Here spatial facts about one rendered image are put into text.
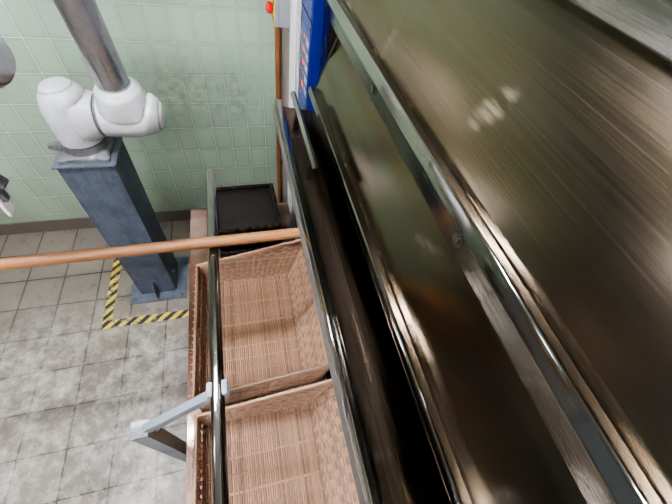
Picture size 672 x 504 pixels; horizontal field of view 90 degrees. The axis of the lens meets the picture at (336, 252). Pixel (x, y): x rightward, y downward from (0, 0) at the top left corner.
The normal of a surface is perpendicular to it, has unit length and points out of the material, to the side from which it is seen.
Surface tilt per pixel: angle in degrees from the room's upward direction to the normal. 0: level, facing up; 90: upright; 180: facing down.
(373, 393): 10
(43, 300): 0
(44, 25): 90
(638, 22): 90
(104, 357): 0
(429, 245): 70
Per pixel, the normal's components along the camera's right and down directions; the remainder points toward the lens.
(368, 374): 0.29, -0.61
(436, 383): -0.86, -0.10
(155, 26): 0.23, 0.80
